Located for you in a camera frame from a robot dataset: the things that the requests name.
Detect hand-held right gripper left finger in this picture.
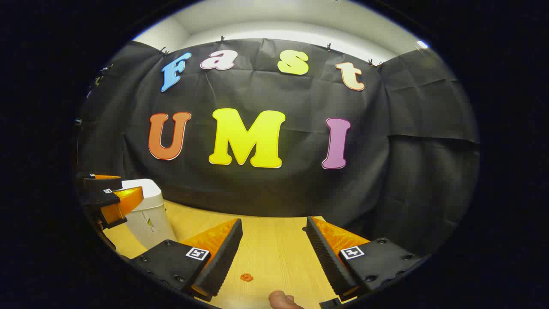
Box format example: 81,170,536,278
129,218,244,302

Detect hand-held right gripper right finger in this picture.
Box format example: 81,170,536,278
305,216,429,302

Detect white desktop garbage bin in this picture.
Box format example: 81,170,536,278
121,179,178,251

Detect wooden desktop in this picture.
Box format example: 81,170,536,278
103,200,374,309

